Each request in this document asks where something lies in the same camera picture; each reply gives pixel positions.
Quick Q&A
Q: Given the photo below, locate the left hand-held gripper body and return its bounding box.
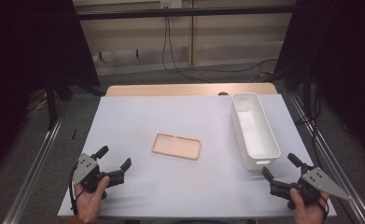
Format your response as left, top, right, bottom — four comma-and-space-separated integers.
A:
72, 152, 126, 200

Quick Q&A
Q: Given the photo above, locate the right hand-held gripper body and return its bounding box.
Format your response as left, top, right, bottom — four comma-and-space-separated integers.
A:
269, 166, 351, 210

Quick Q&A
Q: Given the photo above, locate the white plastic bin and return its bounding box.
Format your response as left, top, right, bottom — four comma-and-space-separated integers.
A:
230, 91, 282, 172

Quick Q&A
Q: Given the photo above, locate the beige phone case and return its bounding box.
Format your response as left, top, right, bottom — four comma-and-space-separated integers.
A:
150, 133, 203, 161

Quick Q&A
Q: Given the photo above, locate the person's left hand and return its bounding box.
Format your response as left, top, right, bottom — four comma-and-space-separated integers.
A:
73, 175, 111, 224

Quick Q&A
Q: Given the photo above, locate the person's right hand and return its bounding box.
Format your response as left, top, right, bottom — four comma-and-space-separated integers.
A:
288, 188, 330, 224

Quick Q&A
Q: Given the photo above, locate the white table sheet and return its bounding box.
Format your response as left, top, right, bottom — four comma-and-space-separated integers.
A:
56, 93, 338, 219

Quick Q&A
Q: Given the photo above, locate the black metal stand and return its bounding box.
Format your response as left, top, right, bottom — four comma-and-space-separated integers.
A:
44, 74, 59, 132

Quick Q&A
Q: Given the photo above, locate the wooden table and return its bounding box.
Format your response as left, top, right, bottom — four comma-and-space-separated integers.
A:
104, 81, 279, 98

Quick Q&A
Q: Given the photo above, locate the black curtain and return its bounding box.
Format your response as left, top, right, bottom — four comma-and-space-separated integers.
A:
273, 0, 365, 166
0, 0, 101, 180

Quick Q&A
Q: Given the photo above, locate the black horizontal bar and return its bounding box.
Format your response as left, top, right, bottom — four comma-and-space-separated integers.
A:
77, 5, 297, 21

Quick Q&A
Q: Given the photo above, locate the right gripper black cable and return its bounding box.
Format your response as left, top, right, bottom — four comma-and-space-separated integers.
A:
316, 193, 330, 219

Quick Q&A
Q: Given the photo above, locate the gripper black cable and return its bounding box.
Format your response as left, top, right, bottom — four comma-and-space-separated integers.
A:
316, 193, 330, 219
68, 163, 87, 217

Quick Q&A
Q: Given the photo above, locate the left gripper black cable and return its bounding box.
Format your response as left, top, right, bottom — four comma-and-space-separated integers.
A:
68, 163, 87, 217

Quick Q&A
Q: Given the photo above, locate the metal floor rail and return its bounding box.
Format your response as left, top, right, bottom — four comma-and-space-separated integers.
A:
2, 114, 64, 224
288, 92, 365, 224

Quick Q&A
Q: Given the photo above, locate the black cable bundle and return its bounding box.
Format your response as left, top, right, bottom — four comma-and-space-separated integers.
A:
294, 83, 324, 166

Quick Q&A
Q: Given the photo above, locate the yellow cable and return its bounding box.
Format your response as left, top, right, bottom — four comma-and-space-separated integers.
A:
33, 98, 48, 111

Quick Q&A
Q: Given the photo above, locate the black floor cable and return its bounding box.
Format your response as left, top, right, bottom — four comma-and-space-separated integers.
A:
161, 16, 278, 84

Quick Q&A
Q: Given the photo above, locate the white wall socket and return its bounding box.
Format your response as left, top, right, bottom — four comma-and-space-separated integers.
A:
159, 0, 184, 9

